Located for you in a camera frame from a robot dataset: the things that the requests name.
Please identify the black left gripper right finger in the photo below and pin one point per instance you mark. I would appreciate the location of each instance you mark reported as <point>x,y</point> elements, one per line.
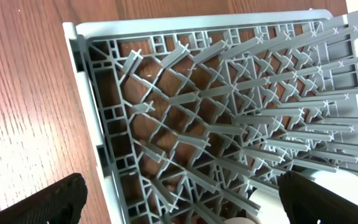
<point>304,201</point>

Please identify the white plastic cup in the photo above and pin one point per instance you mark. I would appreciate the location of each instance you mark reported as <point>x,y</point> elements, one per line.
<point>271,209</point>

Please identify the light blue bowl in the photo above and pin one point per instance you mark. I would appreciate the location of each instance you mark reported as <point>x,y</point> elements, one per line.
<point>343,183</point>

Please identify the pink bowl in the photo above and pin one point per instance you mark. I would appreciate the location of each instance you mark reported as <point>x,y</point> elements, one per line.
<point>239,220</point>

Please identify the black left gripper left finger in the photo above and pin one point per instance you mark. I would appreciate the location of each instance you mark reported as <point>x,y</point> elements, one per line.
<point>61,202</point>

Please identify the grey plastic dish rack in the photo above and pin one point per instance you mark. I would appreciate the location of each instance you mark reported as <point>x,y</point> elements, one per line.
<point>188,116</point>

